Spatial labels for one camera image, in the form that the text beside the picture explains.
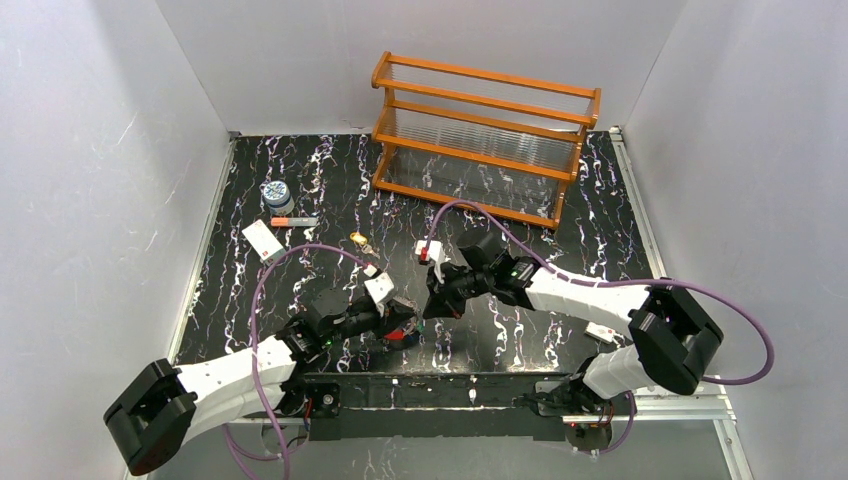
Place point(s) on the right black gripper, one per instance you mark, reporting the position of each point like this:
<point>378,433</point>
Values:
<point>444,291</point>

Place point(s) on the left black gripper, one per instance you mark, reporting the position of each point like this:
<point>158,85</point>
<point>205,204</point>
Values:
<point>395,316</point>

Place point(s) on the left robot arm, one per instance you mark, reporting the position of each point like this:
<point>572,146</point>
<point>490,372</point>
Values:
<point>165,406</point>

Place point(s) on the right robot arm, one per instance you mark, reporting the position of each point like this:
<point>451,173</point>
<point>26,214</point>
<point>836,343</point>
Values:
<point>673,339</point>

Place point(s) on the yellow tag key left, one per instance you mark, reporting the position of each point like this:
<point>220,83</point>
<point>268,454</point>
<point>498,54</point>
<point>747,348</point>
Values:
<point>364,245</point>

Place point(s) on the orange grey marker pen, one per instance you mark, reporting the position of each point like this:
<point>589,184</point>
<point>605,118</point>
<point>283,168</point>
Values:
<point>293,222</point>

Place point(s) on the white card box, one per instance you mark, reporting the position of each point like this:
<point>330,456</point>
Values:
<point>263,242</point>

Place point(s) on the small white box right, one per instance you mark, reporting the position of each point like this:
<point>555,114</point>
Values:
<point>601,333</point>

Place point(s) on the blue white round jar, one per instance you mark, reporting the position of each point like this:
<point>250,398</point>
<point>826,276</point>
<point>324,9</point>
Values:
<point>277,198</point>

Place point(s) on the orange wooden shelf rack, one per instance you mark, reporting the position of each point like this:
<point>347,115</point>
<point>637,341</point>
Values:
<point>510,143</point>

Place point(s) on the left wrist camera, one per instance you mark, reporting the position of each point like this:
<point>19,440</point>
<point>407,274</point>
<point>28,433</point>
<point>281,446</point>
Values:
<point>379,286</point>

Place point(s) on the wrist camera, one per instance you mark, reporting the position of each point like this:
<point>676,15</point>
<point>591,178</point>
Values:
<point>379,286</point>
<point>432,253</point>

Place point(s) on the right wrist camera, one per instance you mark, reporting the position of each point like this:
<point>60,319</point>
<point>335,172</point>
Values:
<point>432,253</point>

